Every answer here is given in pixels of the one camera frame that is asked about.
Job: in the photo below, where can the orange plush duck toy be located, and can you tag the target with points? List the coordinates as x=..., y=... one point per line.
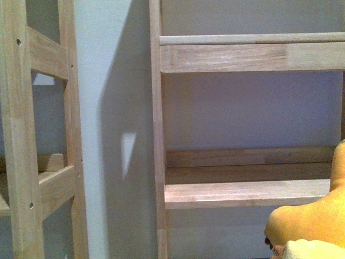
x=314, y=230

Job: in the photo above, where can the right wooden shelf unit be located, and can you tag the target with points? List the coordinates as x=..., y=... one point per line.
x=248, y=103

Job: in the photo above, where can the wooden shelf unit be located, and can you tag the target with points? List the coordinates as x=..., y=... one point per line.
x=248, y=103
x=43, y=210

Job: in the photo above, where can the left wooden shelf unit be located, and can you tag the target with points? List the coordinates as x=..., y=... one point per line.
x=43, y=210

